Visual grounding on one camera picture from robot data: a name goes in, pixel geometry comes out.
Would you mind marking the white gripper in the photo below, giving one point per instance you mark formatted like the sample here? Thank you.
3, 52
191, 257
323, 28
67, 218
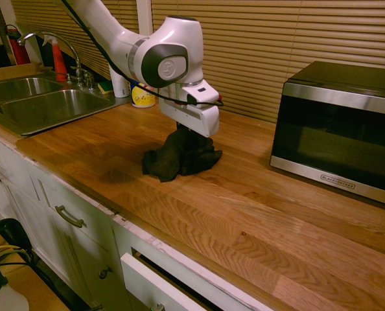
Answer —
192, 118

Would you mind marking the dark cloth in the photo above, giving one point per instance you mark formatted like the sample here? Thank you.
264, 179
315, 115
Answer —
179, 155

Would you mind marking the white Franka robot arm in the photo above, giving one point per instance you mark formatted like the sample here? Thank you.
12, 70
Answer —
147, 45

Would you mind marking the yellow wipes canister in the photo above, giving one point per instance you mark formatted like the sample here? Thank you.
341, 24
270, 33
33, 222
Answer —
143, 97

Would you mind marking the white plastic bottle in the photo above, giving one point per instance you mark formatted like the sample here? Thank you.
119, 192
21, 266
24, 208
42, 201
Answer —
118, 85

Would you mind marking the yellow green sponge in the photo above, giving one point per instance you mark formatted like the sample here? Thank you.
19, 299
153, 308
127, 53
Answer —
105, 87

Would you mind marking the wide beige window blind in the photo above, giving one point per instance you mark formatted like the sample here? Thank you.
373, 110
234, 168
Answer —
260, 48

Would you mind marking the narrow beige window blind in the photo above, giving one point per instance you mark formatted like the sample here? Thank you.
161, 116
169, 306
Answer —
92, 42

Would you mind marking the chrome gooseneck faucet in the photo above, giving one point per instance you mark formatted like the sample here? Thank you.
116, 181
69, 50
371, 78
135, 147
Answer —
74, 55

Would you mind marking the stainless steel double sink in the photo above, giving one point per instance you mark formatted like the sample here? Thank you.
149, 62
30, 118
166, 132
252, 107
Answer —
50, 107

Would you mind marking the red spray bottle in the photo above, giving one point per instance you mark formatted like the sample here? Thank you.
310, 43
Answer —
59, 61

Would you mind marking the black steel microwave oven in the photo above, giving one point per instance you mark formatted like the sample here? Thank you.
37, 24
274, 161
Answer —
335, 136

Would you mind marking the white open drawer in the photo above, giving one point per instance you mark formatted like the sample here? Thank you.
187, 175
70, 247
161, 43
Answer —
144, 282

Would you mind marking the white kitchen cabinet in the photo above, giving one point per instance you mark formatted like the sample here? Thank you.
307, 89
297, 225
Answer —
33, 210

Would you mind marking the red fire extinguisher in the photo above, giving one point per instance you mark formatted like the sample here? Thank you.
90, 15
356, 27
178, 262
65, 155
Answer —
19, 48

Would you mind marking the black metal stand frame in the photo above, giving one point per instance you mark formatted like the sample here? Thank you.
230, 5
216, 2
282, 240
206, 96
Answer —
20, 233

